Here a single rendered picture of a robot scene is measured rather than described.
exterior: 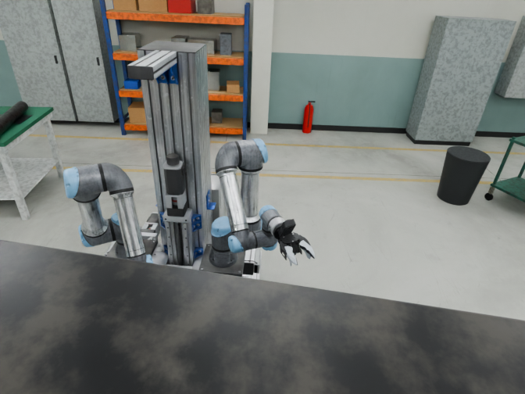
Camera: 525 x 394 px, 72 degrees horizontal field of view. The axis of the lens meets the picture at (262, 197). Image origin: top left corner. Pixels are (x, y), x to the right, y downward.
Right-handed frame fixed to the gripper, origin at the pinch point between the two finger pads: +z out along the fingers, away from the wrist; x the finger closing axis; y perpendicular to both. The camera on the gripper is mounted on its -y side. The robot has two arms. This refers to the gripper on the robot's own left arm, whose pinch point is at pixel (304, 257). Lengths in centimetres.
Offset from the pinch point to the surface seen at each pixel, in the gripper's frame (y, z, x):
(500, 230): 189, -111, -306
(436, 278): 171, -77, -176
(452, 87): 109, -328, -438
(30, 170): 99, -370, 169
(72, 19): -32, -571, 81
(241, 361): -61, 65, 40
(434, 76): 89, -341, -410
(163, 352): -62, 62, 46
